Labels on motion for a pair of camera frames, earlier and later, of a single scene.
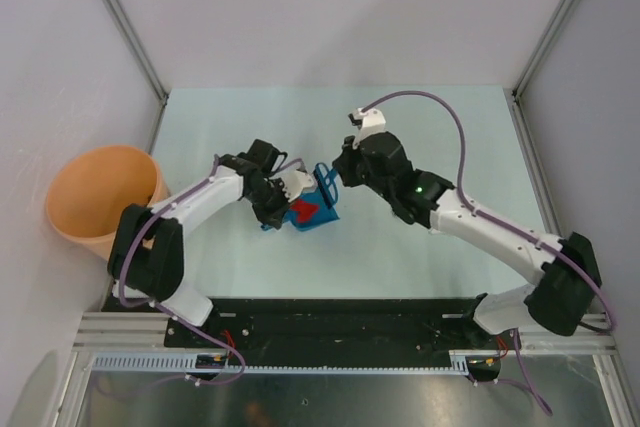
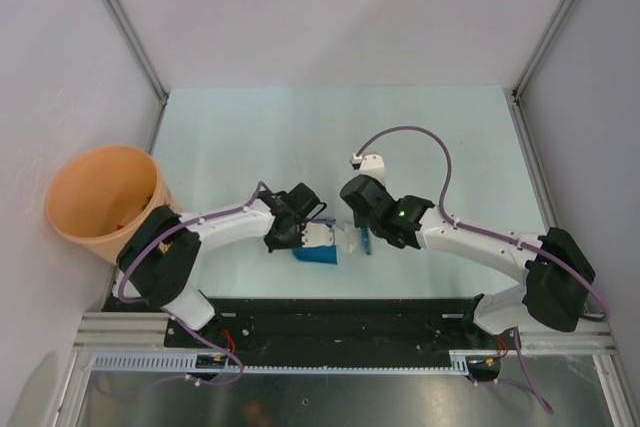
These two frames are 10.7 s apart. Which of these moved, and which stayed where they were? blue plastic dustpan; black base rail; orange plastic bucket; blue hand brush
Moved: blue plastic dustpan; blue hand brush
Stayed: orange plastic bucket; black base rail
